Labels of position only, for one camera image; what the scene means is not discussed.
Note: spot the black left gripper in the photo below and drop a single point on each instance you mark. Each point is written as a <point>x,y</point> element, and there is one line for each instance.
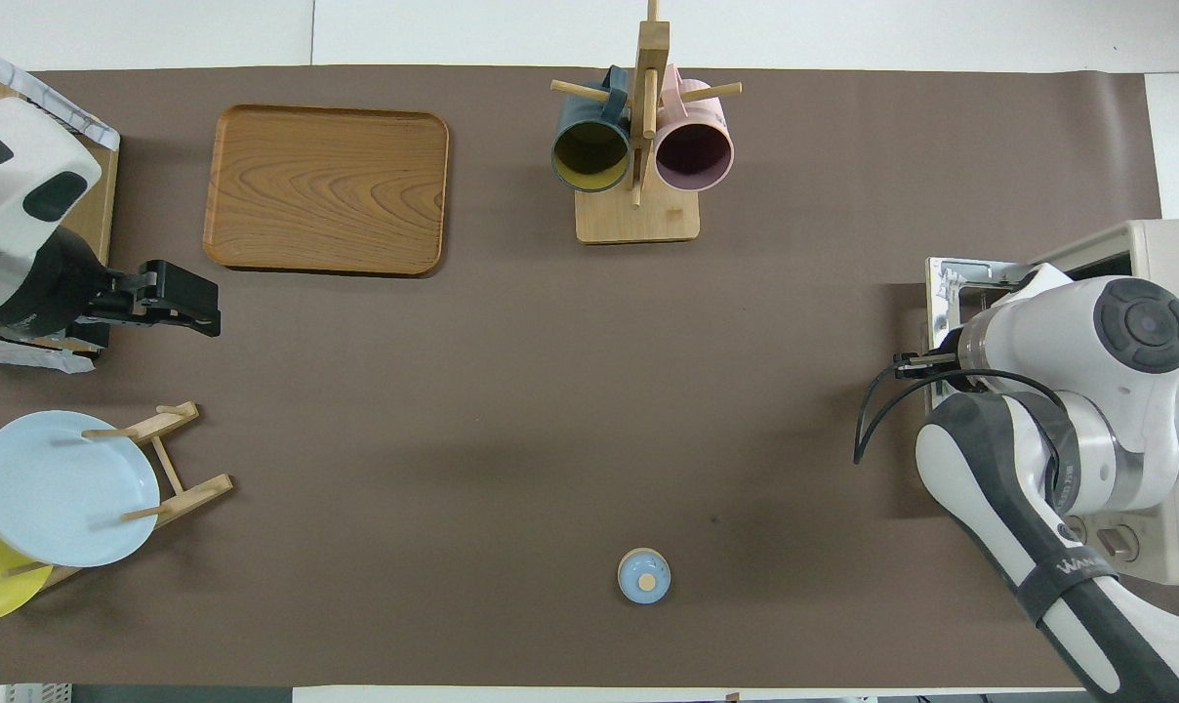
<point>184,298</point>

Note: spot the white checked cloth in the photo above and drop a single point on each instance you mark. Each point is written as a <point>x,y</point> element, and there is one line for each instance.
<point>62,105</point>

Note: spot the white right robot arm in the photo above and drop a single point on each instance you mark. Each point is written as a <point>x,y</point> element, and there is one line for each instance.
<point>1068,312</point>

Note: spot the brown table mat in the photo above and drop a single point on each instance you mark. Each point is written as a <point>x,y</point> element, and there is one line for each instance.
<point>550,391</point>

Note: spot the pink mug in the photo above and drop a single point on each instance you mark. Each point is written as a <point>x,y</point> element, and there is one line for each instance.
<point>694,156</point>

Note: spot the wooden plate rack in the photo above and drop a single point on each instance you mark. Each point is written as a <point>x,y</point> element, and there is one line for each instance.
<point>194,493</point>

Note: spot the white crumpled sheet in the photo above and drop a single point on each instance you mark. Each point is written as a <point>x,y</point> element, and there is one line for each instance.
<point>23,356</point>

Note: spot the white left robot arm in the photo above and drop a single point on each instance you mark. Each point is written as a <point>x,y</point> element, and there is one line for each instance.
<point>14,186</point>

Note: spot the light blue plate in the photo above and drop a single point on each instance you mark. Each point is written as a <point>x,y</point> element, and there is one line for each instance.
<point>53,488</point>

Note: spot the wooden two-tier shelf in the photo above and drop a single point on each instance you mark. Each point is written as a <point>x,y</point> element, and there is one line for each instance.
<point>97,205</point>

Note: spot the wooden serving tray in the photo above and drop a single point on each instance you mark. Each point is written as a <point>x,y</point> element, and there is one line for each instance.
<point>326,190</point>

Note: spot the dark blue mug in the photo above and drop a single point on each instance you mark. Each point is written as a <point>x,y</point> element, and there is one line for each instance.
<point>589,156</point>

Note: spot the wooden mug tree stand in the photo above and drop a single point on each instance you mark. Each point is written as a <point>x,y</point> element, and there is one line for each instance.
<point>638,220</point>

